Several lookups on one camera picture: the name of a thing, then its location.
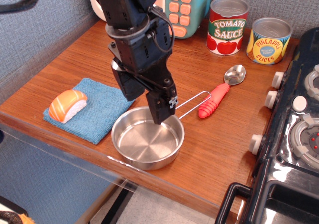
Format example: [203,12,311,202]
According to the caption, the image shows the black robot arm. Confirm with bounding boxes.
[95,0,177,124]

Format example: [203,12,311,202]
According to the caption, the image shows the blue towel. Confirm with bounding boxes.
[44,78,132,145]

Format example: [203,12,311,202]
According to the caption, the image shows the toy microwave oven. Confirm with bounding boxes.
[95,0,211,39]

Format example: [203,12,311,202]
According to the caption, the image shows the small steel pot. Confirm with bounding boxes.
[111,100,206,171]

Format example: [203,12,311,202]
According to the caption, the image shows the salmon sushi toy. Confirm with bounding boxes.
[48,89,88,124]

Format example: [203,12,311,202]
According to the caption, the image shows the pineapple slices can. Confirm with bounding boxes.
[246,17,293,65]

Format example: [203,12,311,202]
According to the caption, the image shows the tomato sauce can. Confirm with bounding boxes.
[206,0,250,56]

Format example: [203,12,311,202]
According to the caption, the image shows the black toy stove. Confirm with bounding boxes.
[215,28,319,224]

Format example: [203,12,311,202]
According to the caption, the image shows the red handled spoon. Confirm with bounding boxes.
[198,64,246,119]

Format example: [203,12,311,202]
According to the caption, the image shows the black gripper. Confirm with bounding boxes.
[106,15,177,125]

